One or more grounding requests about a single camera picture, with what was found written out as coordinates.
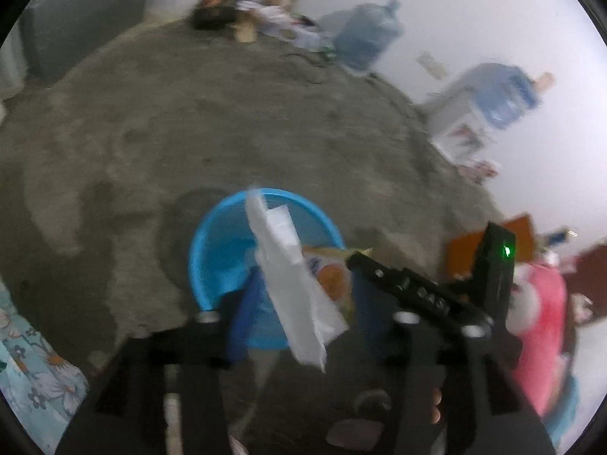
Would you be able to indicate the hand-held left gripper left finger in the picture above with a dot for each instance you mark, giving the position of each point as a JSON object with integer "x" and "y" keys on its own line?
{"x": 244, "y": 315}

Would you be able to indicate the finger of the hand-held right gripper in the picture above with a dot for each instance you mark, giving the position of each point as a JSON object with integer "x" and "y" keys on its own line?
{"x": 408, "y": 286}

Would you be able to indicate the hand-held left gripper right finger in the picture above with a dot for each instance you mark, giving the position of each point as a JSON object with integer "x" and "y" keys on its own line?
{"x": 367, "y": 317}

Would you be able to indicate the orange snack packet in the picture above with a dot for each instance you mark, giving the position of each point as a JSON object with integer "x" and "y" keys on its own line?
{"x": 332, "y": 279}

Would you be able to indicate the white paper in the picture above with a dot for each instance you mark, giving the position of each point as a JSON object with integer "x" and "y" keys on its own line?
{"x": 289, "y": 284}

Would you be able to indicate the blue plastic waste basket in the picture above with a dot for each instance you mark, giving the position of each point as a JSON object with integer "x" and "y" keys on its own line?
{"x": 223, "y": 251}

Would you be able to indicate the person's right hand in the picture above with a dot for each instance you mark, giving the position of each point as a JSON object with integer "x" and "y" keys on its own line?
{"x": 435, "y": 405}

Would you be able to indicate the pink flower blanket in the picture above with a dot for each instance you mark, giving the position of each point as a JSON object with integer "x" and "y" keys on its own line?
{"x": 545, "y": 331}

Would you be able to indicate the red white packet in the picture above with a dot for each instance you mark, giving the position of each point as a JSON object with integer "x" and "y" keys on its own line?
{"x": 479, "y": 170}

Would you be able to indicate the dark slipper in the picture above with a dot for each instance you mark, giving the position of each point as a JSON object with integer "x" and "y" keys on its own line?
{"x": 355, "y": 433}

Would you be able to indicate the white water dispenser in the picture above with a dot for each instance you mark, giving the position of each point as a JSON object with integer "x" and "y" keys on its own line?
{"x": 457, "y": 128}

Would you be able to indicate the water jug on dispenser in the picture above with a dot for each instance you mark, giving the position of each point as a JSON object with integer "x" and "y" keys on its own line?
{"x": 502, "y": 92}

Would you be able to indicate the floral blue blanket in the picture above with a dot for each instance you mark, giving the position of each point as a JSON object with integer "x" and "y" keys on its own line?
{"x": 33, "y": 374}

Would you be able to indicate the blue water jug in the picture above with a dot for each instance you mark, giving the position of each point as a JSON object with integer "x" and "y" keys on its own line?
{"x": 367, "y": 33}

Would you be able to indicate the brown paper bag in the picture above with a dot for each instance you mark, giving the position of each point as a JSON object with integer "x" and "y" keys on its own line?
{"x": 245, "y": 31}

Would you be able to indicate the black bag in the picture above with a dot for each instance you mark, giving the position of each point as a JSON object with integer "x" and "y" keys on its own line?
{"x": 213, "y": 14}

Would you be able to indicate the grey cabinet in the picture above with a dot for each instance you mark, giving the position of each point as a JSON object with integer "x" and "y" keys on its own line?
{"x": 80, "y": 14}

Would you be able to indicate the wall socket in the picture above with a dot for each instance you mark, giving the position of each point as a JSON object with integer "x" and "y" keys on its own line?
{"x": 431, "y": 65}

